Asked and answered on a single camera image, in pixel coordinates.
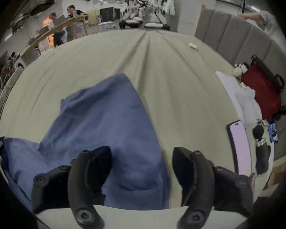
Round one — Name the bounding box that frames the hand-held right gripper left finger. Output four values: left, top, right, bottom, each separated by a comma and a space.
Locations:
31, 146, 112, 228

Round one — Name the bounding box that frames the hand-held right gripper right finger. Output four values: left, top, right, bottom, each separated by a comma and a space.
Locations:
173, 147, 254, 228

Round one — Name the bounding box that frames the blue shirt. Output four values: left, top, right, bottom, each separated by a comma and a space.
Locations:
0, 74, 171, 210

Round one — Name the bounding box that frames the smartphone with pink case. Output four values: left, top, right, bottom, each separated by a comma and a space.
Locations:
227, 120, 252, 176

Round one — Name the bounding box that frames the blue packet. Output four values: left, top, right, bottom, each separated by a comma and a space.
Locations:
268, 121, 279, 143

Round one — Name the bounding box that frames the white cloth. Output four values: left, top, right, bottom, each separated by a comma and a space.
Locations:
215, 71, 263, 129

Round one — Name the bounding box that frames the bed with pale green sheet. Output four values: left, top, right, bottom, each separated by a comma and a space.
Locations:
0, 29, 276, 218

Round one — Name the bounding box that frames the white plush toy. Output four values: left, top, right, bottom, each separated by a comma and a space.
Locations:
233, 63, 249, 78

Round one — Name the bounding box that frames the group of people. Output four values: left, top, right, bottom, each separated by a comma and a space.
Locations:
0, 52, 20, 85

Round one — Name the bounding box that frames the wooden table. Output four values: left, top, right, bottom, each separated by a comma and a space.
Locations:
19, 16, 88, 64

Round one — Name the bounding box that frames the grey padded headboard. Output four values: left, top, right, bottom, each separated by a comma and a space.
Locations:
194, 4, 286, 163

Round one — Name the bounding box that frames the white humanoid robot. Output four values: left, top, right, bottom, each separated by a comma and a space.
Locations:
143, 0, 171, 30
119, 0, 143, 29

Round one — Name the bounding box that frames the red bag with black straps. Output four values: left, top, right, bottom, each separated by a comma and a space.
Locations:
241, 55, 286, 121

